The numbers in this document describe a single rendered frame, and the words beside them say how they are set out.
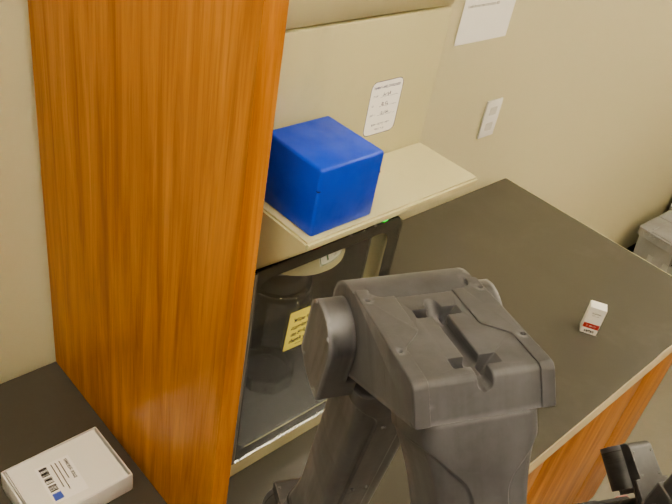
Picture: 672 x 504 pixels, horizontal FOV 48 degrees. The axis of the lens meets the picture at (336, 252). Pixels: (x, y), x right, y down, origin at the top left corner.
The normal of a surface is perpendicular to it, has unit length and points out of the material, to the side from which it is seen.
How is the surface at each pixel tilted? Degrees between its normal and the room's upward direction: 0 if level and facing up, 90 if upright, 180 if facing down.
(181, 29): 90
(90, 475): 0
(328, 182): 90
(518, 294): 0
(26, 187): 90
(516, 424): 58
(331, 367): 105
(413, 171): 0
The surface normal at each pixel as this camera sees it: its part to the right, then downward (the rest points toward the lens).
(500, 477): 0.29, 0.09
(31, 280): 0.67, 0.52
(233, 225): -0.73, 0.30
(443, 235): 0.16, -0.80
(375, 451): 0.25, 0.78
